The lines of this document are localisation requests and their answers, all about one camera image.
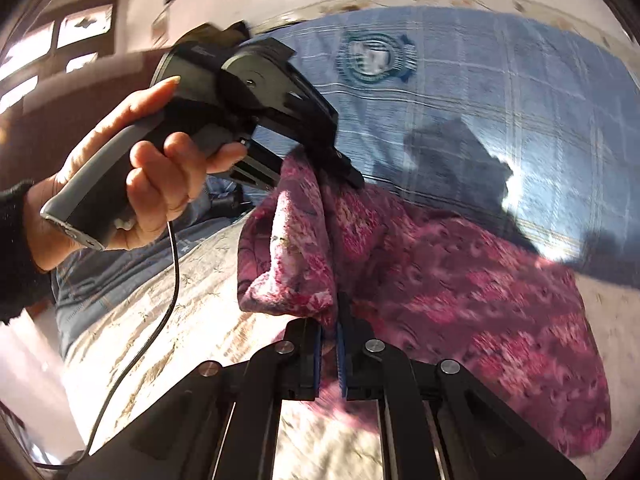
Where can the person's left hand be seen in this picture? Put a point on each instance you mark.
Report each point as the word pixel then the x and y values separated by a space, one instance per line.
pixel 165 185

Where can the blue plaid quilt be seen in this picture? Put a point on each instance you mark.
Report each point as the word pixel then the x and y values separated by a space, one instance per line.
pixel 450 90

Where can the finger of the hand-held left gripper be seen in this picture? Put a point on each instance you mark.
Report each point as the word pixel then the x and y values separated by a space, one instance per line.
pixel 260 165
pixel 315 125

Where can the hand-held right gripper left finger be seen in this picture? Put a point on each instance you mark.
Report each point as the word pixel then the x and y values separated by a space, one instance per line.
pixel 316 360

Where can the person's left forearm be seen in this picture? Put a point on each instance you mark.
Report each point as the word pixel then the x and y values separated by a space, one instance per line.
pixel 15 260

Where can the brown wooden headboard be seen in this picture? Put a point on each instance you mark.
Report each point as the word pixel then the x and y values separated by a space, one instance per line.
pixel 50 125

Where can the white floral bedsheet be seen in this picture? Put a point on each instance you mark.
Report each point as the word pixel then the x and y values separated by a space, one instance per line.
pixel 200 310

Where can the wooden frame window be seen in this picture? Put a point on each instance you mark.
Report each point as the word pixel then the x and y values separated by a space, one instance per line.
pixel 80 25

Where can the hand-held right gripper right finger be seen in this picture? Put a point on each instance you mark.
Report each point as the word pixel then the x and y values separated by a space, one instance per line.
pixel 342 360

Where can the pink floral shirt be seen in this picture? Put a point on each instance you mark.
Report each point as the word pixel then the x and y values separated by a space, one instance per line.
pixel 450 310

